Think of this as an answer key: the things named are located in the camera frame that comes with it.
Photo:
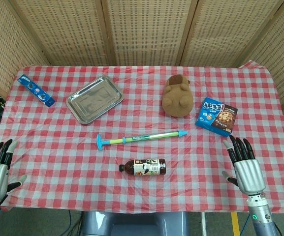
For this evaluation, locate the green blue water squirter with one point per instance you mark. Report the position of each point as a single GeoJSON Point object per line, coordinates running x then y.
{"type": "Point", "coordinates": [141, 138]}

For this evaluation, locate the red white checkered tablecloth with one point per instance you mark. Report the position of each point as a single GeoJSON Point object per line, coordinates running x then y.
{"type": "Point", "coordinates": [141, 191]}

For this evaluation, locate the grey robot torso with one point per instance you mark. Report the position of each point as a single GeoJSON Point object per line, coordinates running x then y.
{"type": "Point", "coordinates": [134, 225]}

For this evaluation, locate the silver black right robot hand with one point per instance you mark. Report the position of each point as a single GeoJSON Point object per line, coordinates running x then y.
{"type": "Point", "coordinates": [248, 174]}

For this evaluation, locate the rectangular stainless steel tray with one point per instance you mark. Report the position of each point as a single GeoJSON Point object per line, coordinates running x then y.
{"type": "Point", "coordinates": [93, 100]}

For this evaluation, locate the brown tea bottle with label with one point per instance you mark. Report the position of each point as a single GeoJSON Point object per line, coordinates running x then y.
{"type": "Point", "coordinates": [144, 167]}

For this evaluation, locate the blue Oreo cookie box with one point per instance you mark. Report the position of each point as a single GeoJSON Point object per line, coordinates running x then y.
{"type": "Point", "coordinates": [34, 89]}

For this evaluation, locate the blue chocolate chip cookie box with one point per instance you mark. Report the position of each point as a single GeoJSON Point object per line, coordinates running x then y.
{"type": "Point", "coordinates": [216, 118]}

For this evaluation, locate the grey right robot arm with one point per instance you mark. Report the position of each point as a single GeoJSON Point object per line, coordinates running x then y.
{"type": "Point", "coordinates": [261, 216]}

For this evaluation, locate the brown plush capybara toy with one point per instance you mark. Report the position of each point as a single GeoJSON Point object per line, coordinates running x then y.
{"type": "Point", "coordinates": [177, 100]}

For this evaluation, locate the bamboo folding screen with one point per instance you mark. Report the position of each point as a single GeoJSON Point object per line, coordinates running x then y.
{"type": "Point", "coordinates": [146, 32]}

